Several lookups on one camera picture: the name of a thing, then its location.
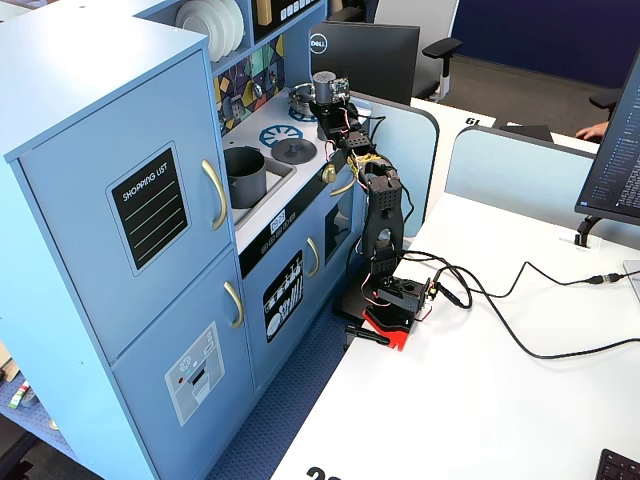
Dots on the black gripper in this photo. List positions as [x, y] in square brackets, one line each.
[318, 109]

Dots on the gray salt shaker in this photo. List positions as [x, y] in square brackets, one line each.
[324, 87]

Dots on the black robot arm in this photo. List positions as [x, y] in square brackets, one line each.
[385, 210]

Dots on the bare person hand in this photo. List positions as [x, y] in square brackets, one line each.
[592, 132]

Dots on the steel pot with lid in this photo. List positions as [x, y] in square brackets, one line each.
[300, 97]

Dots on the gray pot lid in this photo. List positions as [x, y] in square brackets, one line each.
[294, 151]

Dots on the metal serving spoon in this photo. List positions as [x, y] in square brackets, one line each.
[273, 77]

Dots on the metal ladle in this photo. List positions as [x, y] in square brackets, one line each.
[256, 89]

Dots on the gold stove knob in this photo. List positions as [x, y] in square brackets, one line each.
[328, 174]

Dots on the gray sink basin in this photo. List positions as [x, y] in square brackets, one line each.
[287, 170]

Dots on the black Dell monitor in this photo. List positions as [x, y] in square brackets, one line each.
[365, 60]

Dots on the metal slotted spatula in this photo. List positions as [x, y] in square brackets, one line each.
[235, 107]

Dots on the black microwave door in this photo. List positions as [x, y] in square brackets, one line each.
[290, 25]

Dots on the metal skimmer spoon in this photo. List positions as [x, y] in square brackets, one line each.
[222, 120]

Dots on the gray plastic pot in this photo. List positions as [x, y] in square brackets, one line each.
[247, 185]

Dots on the rounded desk divider panel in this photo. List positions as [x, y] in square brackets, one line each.
[500, 170]
[415, 150]

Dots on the white toy plate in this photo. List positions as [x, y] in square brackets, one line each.
[197, 25]
[240, 25]
[227, 30]

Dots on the gray office chair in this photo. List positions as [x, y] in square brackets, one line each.
[400, 12]

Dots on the oven door with window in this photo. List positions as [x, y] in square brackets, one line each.
[334, 280]

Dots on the motor controller board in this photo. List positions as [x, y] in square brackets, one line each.
[431, 292]

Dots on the black table clamp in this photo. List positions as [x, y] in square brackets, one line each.
[365, 334]

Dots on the blue toy kitchen unit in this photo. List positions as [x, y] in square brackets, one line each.
[75, 75]

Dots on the cupboard door with dishwasher print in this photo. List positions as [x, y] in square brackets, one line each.
[255, 360]

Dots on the fridge door with shopping list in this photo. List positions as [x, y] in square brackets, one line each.
[75, 225]

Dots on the computer monitor with code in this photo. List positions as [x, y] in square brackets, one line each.
[617, 165]

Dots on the freezer door with dispenser print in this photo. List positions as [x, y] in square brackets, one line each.
[150, 400]

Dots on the silver laptop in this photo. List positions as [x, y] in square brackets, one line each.
[632, 282]

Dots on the green and white tube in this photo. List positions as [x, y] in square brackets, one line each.
[17, 395]

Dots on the black keyboard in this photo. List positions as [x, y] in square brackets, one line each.
[617, 467]

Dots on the green camera circuit board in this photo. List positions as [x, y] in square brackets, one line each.
[340, 89]

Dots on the robot arm base plate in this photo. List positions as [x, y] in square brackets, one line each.
[395, 335]

